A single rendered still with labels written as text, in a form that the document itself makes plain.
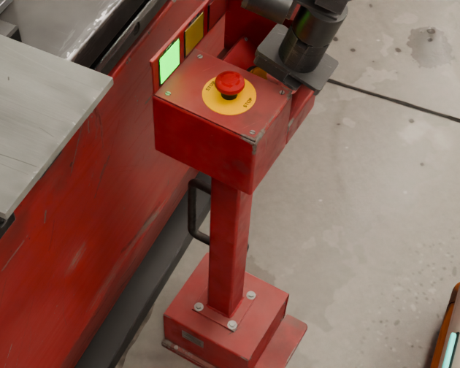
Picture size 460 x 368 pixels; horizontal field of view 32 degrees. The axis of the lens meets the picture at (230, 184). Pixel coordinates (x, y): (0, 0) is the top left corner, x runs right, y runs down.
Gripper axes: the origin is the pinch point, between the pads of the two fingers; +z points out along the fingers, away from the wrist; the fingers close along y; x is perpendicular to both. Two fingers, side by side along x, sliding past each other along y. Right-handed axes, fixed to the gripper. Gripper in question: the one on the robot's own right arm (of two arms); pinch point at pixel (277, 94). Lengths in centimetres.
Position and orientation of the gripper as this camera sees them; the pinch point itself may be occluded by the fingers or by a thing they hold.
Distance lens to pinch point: 117.3
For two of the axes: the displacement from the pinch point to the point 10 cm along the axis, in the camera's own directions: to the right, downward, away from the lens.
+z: -2.6, 4.8, 8.4
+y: -8.3, -5.6, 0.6
